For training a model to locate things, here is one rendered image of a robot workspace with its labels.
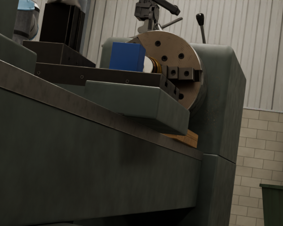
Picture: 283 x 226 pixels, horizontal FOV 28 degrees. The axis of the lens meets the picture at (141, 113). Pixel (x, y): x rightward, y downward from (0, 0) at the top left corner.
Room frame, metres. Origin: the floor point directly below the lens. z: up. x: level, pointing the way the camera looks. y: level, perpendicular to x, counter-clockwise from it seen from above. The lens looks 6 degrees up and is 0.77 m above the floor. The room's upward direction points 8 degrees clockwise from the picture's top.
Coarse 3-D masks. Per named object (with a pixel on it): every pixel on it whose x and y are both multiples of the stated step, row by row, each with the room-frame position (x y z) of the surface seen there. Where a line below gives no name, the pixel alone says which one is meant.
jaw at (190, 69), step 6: (162, 66) 1.72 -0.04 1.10; (174, 66) 1.73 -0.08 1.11; (162, 72) 1.72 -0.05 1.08; (168, 72) 1.73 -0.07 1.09; (174, 72) 1.73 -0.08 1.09; (180, 72) 1.74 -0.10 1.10; (186, 72) 1.74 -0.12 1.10; (192, 72) 1.73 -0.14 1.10; (198, 72) 1.77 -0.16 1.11; (168, 78) 1.73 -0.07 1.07; (174, 78) 1.73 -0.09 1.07; (180, 78) 1.74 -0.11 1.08; (186, 78) 1.73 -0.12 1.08; (192, 78) 1.73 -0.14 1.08; (198, 78) 1.77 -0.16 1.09
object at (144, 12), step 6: (144, 0) 2.14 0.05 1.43; (150, 0) 2.14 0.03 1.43; (138, 6) 2.13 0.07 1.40; (144, 6) 2.12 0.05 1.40; (150, 6) 2.12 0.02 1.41; (156, 6) 2.12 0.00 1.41; (138, 12) 2.13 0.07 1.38; (144, 12) 2.13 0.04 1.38; (156, 12) 2.14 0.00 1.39; (138, 18) 2.16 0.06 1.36; (144, 18) 2.17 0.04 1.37; (156, 18) 2.15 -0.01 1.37
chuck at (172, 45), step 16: (144, 32) 1.82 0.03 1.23; (160, 32) 1.80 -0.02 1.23; (160, 48) 1.80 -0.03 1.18; (176, 48) 1.79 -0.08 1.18; (192, 48) 1.77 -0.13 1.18; (160, 64) 1.80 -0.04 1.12; (176, 64) 1.79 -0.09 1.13; (192, 64) 1.77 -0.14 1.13; (192, 96) 1.77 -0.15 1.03; (192, 112) 1.84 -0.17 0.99
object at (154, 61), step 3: (150, 57) 1.69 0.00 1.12; (153, 60) 1.69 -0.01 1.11; (156, 60) 1.72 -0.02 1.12; (153, 63) 1.66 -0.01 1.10; (156, 63) 1.68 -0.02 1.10; (153, 66) 1.66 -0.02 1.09; (156, 66) 1.68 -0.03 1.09; (159, 66) 1.71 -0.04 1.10; (153, 69) 1.66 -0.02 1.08; (156, 69) 1.68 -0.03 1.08; (159, 69) 1.71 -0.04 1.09; (153, 72) 1.66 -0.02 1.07; (156, 72) 1.68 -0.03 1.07; (159, 72) 1.71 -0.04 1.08
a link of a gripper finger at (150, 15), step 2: (152, 10) 2.12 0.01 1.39; (150, 12) 2.11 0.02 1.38; (152, 12) 2.10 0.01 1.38; (150, 14) 2.10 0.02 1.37; (152, 14) 2.10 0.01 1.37; (150, 16) 2.10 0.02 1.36; (152, 16) 2.10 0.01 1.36; (150, 18) 2.10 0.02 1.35; (152, 18) 2.11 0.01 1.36; (150, 20) 2.10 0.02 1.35; (152, 20) 2.11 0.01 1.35; (148, 22) 2.12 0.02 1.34; (150, 22) 2.11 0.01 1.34; (148, 24) 2.12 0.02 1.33; (150, 24) 2.11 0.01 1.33; (148, 26) 2.12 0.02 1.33; (150, 26) 2.11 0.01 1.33; (148, 28) 2.12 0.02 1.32; (150, 28) 2.11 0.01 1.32
